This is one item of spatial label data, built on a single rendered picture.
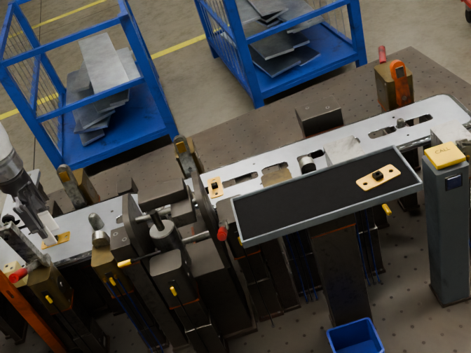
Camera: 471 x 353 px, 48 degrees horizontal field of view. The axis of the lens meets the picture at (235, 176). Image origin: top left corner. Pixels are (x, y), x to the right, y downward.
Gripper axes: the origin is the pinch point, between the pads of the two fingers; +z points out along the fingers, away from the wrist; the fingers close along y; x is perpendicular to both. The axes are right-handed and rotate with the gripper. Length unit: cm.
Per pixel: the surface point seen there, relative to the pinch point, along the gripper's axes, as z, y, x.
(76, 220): 4.6, -5.6, 5.7
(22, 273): -8.2, 24.0, 1.1
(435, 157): -11, 34, 93
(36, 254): -5.3, 15.6, 1.8
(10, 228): -16.3, 17.4, 1.7
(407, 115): 5, -4, 103
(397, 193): -11, 40, 83
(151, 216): -10.6, 22.3, 32.9
